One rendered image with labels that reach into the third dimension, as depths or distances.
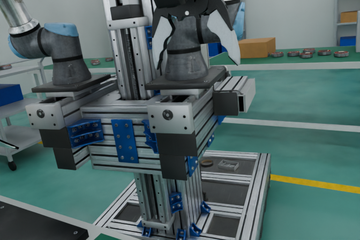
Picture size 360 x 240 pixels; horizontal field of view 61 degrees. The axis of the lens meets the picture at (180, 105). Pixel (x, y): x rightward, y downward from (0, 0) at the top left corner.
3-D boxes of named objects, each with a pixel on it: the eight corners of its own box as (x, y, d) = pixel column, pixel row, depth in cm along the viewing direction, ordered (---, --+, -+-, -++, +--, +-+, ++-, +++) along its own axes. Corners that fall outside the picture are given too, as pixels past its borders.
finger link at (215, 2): (241, 23, 47) (206, -22, 47) (240, 23, 46) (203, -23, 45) (218, 42, 49) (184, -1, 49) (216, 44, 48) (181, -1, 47)
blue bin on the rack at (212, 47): (214, 53, 715) (213, 40, 707) (225, 53, 701) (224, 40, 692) (207, 57, 681) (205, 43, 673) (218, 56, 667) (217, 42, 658)
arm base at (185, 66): (174, 72, 115) (171, 45, 112) (213, 70, 109) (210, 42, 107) (158, 81, 101) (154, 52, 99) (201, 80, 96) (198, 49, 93)
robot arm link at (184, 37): (170, 46, 110) (166, 7, 106) (207, 43, 106) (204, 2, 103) (162, 51, 99) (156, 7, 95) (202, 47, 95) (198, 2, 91)
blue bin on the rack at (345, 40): (339, 47, 587) (340, 36, 581) (356, 47, 574) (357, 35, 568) (339, 51, 552) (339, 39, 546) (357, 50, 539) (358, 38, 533)
